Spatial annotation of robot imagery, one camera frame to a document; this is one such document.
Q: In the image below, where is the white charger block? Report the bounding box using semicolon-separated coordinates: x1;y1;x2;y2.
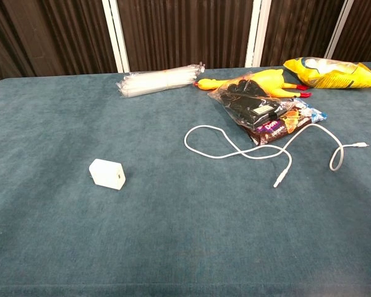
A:
88;158;127;191

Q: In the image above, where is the white usb cable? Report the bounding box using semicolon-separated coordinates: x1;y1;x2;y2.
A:
184;123;370;189

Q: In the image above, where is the pack of clear straws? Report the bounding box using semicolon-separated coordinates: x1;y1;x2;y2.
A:
116;62;206;99

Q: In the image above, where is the clear bag of black gloves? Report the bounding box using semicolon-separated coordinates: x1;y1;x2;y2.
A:
207;71;297;128

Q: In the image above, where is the teal table cloth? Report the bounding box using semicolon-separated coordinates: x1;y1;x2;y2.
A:
0;61;371;297

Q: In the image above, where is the purple chocolate snack pack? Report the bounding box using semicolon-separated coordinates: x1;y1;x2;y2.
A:
244;110;316;146

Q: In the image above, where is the yellow rubber chicken toy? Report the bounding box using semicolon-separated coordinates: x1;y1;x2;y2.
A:
194;68;312;99

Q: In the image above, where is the dark brown curtain panel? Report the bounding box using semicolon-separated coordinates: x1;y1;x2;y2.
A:
0;0;117;86
117;0;254;72
261;0;346;67
332;0;371;62

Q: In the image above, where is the blue white snack packet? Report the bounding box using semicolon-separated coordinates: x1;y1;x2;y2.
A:
292;98;328;123

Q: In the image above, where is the yellow snack bag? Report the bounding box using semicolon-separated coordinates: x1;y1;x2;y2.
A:
283;57;371;90

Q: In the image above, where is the white partition post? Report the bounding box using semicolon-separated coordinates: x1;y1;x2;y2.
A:
324;0;355;59
245;0;271;68
101;0;130;74

